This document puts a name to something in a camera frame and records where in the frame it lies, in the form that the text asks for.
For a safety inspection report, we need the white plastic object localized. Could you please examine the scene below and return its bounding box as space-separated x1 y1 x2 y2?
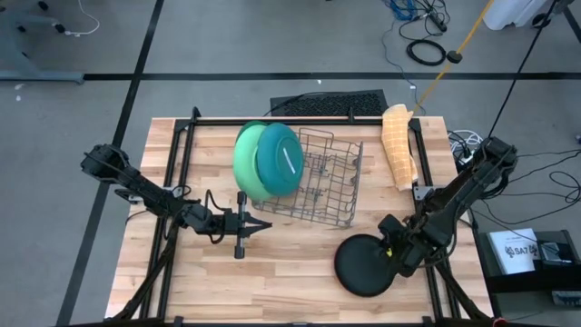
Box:
482 0 553 32

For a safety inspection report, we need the yellow strap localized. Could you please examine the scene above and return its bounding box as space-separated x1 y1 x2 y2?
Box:
413 0 497 114

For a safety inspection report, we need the black coiled cable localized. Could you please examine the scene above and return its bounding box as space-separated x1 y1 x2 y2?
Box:
406 39 448 67

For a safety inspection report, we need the black side shelf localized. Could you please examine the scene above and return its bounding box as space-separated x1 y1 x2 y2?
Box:
476 229 581 319

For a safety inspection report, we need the light green plate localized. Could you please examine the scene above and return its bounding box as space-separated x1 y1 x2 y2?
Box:
232 121 274 203

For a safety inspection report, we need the black aluminium table frame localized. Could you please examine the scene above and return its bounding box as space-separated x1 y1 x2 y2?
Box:
108 106 494 327

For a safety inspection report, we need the black plate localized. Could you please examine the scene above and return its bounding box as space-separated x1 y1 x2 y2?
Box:
334 233 401 299

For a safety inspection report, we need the white cable bundle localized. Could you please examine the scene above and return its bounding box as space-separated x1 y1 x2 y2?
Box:
447 129 486 160

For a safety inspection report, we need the grey wire dish rack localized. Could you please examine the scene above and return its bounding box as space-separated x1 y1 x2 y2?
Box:
251 126 365 229

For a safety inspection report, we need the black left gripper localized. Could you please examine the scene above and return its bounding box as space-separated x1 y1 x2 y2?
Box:
212 190 274 260

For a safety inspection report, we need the black keyboard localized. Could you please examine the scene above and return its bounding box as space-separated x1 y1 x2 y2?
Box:
270 89 390 118

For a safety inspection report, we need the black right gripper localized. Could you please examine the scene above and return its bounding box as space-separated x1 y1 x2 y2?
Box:
377 213 426 279

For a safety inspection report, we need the yellow checked towel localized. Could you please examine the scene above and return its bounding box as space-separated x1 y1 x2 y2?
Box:
380 103 420 193

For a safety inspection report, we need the black device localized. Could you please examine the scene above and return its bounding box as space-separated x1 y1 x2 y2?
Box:
538 240 574 265

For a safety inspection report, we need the black cable loop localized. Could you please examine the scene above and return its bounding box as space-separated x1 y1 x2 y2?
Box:
547 170 581 205

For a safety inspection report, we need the blue cable bundle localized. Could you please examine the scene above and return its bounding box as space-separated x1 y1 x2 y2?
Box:
385 0 417 22

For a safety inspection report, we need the silver mounting bracket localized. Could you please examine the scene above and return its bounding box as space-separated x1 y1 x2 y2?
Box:
113 187 138 204
412 184 433 203

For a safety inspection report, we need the black taut cable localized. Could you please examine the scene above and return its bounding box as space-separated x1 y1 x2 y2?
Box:
487 0 560 140

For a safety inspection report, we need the teal plate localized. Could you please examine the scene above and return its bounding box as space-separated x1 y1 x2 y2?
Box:
255 122 306 198

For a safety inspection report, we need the black power strip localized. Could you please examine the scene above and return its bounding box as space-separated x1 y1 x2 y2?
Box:
428 10 449 34

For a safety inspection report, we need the grey desk base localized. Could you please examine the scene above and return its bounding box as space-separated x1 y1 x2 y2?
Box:
0 0 85 85

